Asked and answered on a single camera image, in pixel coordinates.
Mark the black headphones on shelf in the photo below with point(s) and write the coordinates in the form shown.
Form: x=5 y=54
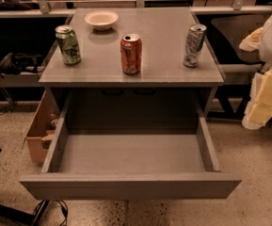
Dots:
x=16 y=63

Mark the brown cardboard box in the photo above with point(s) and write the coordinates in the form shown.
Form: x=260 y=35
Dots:
x=41 y=130

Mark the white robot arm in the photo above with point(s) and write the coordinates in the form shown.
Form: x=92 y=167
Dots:
x=265 y=53

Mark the grey cabinet with top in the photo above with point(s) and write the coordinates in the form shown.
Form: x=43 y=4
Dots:
x=145 y=73

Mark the silver redbull can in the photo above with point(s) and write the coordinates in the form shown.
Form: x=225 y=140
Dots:
x=193 y=44

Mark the open grey top drawer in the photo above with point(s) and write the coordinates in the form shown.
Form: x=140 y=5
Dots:
x=131 y=146

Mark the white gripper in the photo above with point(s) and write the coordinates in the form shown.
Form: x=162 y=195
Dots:
x=260 y=111

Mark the white paper bowl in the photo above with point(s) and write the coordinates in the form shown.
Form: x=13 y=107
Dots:
x=101 y=20

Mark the green soda can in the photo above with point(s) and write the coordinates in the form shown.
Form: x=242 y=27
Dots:
x=68 y=44

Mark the orange soda can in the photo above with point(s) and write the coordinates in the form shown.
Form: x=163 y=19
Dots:
x=131 y=53

